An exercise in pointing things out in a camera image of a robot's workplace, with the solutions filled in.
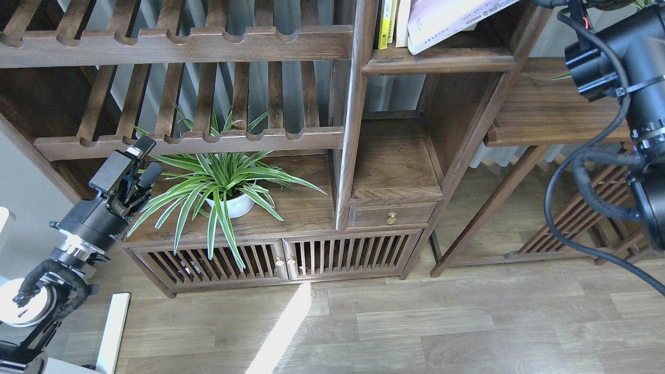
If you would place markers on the slatted cabinet door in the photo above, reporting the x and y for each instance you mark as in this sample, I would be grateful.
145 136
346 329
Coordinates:
190 269
349 256

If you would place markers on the small wooden drawer brass knob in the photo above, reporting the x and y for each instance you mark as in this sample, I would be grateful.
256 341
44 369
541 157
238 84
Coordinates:
367 216

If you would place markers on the yellow upright book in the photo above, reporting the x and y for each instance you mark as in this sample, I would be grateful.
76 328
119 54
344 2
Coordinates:
384 24

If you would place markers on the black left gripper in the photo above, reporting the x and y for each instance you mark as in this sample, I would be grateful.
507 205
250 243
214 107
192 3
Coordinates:
118 182

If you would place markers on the right spider plant white pot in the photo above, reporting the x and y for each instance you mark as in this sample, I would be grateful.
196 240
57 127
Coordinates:
561 77

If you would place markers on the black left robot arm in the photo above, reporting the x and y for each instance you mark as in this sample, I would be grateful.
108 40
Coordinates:
57 286

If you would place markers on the left slatted cabinet door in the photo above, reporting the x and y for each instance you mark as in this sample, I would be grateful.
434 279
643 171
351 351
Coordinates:
190 269

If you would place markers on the red planet cover book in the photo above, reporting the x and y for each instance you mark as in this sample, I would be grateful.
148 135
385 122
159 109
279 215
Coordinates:
401 28

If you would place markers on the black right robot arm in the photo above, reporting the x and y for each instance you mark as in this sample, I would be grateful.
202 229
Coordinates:
623 61

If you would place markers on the cream thin upright book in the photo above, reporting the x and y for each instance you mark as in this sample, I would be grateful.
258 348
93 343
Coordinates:
392 23

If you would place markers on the grey white cabinet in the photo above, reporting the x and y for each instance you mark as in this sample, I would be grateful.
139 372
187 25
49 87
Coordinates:
36 195

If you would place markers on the dark wooden side table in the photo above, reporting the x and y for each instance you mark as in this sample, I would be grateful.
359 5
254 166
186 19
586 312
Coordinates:
539 113

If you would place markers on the white book red stamp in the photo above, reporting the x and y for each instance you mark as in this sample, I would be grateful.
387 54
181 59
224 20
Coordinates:
481 11

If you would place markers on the dark wooden bookshelf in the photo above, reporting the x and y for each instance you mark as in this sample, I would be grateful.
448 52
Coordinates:
298 79

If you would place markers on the pale pink white book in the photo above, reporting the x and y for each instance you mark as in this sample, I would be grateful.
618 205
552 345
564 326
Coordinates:
430 22

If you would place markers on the right slatted cabinet door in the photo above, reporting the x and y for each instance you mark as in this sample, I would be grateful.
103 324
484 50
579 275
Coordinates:
349 256

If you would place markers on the white board on floor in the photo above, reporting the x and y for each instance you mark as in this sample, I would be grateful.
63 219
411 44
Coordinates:
112 336

